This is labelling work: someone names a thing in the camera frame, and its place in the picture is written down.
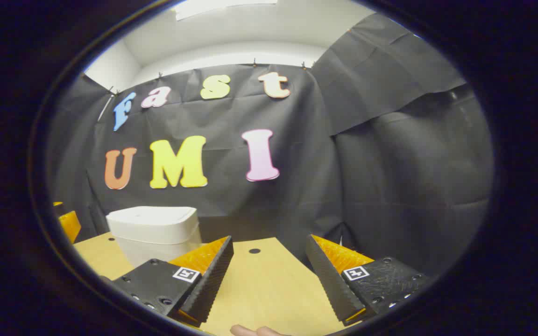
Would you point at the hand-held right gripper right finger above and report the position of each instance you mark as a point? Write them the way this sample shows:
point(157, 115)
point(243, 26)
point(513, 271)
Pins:
point(329, 284)

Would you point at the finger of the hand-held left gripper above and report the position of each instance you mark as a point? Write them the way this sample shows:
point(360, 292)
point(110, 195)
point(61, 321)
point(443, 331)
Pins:
point(70, 226)

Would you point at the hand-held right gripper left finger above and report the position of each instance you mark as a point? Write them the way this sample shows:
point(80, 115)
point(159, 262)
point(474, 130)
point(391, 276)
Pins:
point(213, 280)

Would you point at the white desktop garbage bin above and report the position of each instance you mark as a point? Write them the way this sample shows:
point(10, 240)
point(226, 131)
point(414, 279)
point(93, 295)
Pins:
point(152, 224)

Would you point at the wooden desktop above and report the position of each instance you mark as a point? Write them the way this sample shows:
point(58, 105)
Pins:
point(259, 289)

